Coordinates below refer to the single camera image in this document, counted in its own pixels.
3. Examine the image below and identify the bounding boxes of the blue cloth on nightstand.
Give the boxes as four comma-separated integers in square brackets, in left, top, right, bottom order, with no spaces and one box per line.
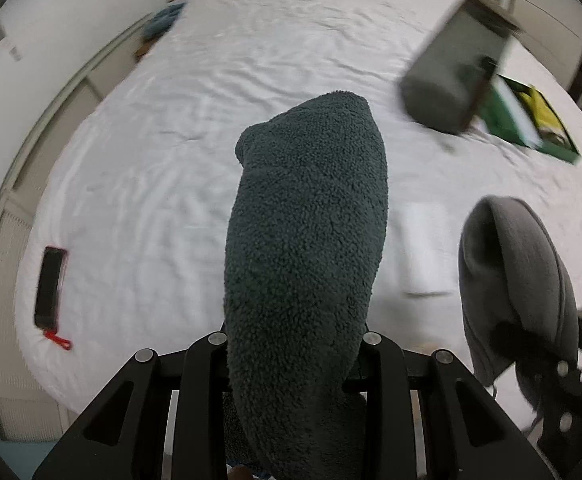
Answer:
[142,2,186,41]

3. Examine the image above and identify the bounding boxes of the white bed duvet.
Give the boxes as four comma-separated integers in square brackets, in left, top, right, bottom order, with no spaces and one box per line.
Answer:
[15,0,582,412]

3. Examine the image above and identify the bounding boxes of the wooden nightstand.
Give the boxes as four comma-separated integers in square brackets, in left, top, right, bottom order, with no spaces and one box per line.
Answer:
[134,38,160,63]

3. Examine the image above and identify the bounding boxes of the radiator cover panel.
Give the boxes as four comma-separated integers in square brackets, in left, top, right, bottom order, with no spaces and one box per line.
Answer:
[0,16,148,442]

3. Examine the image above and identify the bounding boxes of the dark teal towel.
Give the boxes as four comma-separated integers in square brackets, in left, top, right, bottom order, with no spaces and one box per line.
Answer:
[222,91,388,479]

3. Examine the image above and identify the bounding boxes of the green tray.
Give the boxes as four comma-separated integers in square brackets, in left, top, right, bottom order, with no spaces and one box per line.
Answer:
[480,75,580,164]

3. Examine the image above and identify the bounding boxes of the yellow sock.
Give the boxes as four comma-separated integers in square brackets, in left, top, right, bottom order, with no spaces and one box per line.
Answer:
[516,87,568,146]

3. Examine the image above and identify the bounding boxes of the grey cloth face mask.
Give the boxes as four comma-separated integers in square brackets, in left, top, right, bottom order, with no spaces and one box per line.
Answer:
[458,195,578,386]

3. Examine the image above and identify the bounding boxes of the dark grey lidded pitcher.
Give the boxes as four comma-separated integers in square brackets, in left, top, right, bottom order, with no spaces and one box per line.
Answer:
[399,0,520,134]

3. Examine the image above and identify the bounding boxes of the black smartphone red case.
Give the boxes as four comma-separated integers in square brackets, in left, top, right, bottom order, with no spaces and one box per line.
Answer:
[34,246,73,351]

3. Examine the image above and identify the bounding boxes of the white cloth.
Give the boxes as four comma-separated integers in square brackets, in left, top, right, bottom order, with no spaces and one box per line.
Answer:
[397,203,456,296]

